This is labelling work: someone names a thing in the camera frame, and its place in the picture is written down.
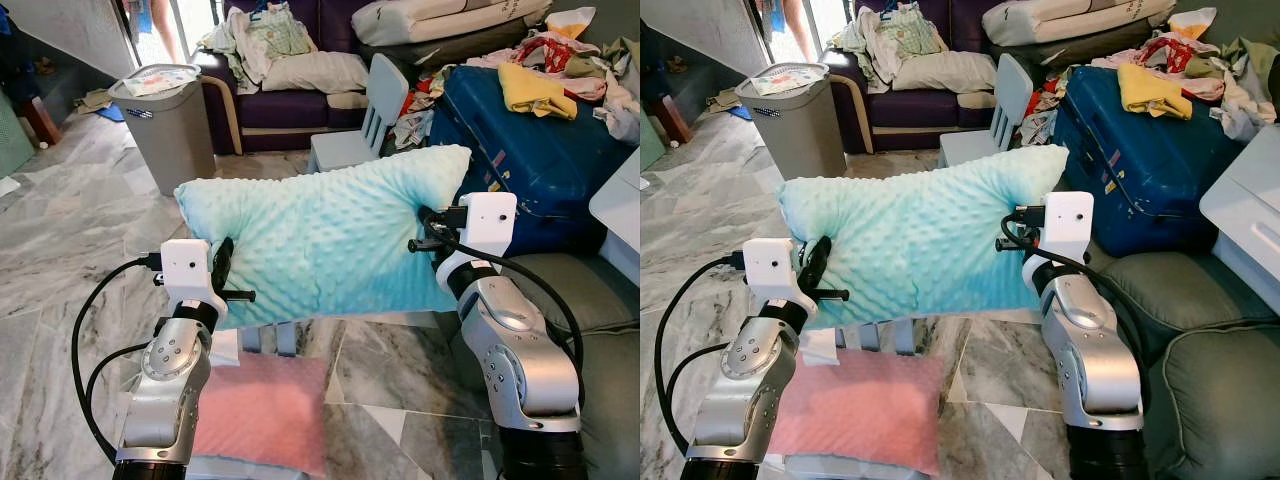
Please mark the teal dotted pillow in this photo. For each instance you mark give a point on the teal dotted pillow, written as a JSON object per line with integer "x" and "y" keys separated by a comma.
{"x": 920, "y": 235}
{"x": 330, "y": 235}

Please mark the pink pillow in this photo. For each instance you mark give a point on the pink pillow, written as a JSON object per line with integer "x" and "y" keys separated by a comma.
{"x": 265, "y": 410}
{"x": 860, "y": 410}

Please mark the purple sofa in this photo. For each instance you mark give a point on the purple sofa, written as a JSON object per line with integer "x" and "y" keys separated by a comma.
{"x": 280, "y": 115}
{"x": 915, "y": 112}

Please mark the cream pillow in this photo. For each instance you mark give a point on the cream pillow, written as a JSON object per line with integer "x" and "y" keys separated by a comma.
{"x": 318, "y": 72}
{"x": 945, "y": 72}

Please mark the long white pillow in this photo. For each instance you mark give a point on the long white pillow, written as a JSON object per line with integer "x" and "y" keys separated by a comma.
{"x": 440, "y": 20}
{"x": 1070, "y": 20}

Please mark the grey laundry bin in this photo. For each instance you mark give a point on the grey laundry bin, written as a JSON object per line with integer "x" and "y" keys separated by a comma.
{"x": 170, "y": 135}
{"x": 800, "y": 130}

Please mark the blue suitcase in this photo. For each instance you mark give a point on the blue suitcase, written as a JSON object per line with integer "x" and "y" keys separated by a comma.
{"x": 1150, "y": 165}
{"x": 545, "y": 160}

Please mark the yellow cloth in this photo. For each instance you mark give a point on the yellow cloth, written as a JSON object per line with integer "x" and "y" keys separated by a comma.
{"x": 535, "y": 90}
{"x": 1155, "y": 90}

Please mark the white plastic storage box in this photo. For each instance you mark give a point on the white plastic storage box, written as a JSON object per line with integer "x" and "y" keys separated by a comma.
{"x": 1250, "y": 205}
{"x": 620, "y": 205}

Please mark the green waste bin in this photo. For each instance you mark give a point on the green waste bin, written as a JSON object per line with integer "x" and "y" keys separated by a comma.
{"x": 650, "y": 140}
{"x": 12, "y": 140}

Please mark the pale clothes pile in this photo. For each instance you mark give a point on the pale clothes pile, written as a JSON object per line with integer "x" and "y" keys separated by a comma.
{"x": 895, "y": 38}
{"x": 265, "y": 40}

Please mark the red and mixed clothes pile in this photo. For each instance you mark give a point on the red and mixed clothes pile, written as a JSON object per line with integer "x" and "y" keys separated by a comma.
{"x": 560, "y": 55}
{"x": 1190, "y": 55}

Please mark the person's bare legs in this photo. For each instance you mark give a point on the person's bare legs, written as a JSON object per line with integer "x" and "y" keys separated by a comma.
{"x": 160, "y": 25}
{"x": 795, "y": 22}

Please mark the orange and white cloth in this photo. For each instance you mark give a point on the orange and white cloth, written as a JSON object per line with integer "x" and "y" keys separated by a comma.
{"x": 572, "y": 22}
{"x": 1192, "y": 22}

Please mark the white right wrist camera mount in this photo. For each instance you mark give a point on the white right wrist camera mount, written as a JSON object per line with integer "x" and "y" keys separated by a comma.
{"x": 1068, "y": 222}
{"x": 492, "y": 220}

